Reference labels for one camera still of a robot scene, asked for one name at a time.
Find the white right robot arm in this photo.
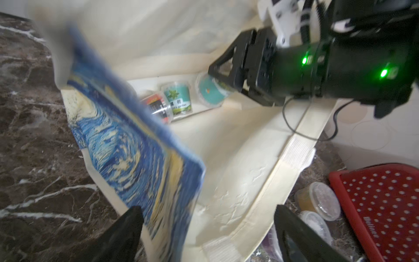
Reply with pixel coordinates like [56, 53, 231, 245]
[208, 1, 419, 119]

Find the red black label jar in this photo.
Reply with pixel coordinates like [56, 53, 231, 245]
[141, 91, 173, 124]

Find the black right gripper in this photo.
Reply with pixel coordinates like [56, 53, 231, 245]
[208, 27, 327, 107]

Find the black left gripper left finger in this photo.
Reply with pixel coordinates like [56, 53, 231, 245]
[86, 206, 144, 262]

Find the cream canvas starry night bag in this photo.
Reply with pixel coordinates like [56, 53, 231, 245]
[28, 1, 335, 262]

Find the clear seed jar row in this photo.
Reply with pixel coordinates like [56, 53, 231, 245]
[261, 226, 284, 262]

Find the red and steel toaster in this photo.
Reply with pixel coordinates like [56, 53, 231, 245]
[329, 163, 419, 262]

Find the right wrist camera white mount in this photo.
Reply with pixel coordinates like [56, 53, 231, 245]
[257, 0, 303, 48]

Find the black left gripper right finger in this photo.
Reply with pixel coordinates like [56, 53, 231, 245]
[274, 205, 347, 262]

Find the teal label seed jar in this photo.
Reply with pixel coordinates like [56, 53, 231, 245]
[161, 82, 193, 117]

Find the teal lid seed jar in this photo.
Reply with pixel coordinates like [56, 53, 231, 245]
[195, 72, 234, 108]

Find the wide amber seed jar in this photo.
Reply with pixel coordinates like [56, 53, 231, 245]
[295, 182, 341, 222]

